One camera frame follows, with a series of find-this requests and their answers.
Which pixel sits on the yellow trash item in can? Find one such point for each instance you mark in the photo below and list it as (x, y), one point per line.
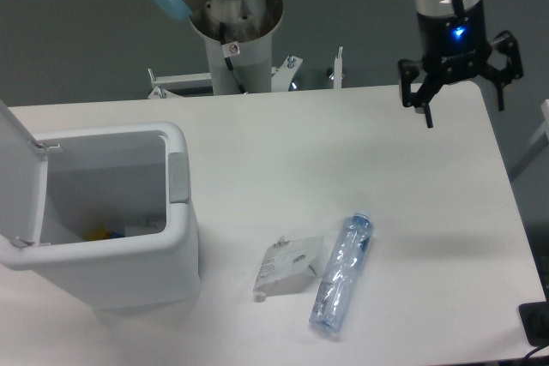
(98, 233)

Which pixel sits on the white furniture at right edge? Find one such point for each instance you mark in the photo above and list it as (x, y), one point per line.
(537, 142)

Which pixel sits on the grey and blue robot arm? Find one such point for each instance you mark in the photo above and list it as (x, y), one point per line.
(416, 88)

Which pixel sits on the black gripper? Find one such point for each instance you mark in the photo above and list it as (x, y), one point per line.
(453, 44)

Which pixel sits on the clear plastic water bottle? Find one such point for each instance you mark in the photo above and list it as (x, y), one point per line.
(341, 272)

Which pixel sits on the clear plastic wrapper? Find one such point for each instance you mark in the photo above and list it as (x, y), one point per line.
(289, 266)

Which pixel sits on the black device at table edge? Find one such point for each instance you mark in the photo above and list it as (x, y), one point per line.
(534, 318)

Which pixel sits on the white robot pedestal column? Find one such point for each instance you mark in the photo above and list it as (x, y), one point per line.
(240, 64)

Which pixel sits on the white metal base frame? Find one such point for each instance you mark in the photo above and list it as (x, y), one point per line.
(284, 78)

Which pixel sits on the white plastic trash can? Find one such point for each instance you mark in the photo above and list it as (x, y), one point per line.
(133, 179)

